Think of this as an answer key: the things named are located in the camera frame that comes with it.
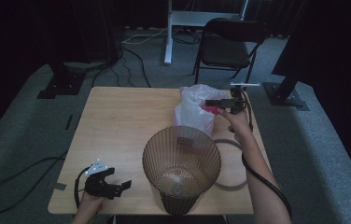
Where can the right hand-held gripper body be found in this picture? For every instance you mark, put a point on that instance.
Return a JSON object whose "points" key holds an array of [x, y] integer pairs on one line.
{"points": [[236, 104]]}

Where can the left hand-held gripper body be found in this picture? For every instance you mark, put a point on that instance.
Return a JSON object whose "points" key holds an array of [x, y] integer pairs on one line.
{"points": [[95, 185]]}

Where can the pink and white plastic bag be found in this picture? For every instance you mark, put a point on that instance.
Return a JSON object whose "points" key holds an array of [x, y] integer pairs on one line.
{"points": [[192, 105]]}

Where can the brown ribbed trash bin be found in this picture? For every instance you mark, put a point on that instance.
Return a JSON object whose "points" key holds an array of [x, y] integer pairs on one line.
{"points": [[164, 149]]}

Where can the person's left hand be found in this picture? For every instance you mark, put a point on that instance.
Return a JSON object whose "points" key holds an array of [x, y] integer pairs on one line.
{"points": [[90, 202]]}

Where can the person's right hand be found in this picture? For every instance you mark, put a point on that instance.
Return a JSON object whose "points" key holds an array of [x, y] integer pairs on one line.
{"points": [[239, 123]]}

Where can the grey tape piece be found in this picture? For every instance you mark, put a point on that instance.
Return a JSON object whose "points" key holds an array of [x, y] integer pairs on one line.
{"points": [[60, 186]]}

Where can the black folding chair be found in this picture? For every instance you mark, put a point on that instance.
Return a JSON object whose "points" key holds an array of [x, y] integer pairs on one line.
{"points": [[223, 51]]}

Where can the black tape strip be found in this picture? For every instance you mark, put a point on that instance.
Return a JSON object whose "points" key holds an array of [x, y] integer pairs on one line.
{"points": [[68, 122]]}

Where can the black stand with square base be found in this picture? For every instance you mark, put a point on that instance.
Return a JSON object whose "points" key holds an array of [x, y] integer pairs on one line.
{"points": [[61, 84]]}

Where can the black stand with slanted post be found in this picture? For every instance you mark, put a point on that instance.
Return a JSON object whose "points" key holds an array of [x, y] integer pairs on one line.
{"points": [[284, 93]]}

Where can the white desk frame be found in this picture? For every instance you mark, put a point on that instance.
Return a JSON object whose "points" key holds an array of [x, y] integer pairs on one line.
{"points": [[169, 37]]}

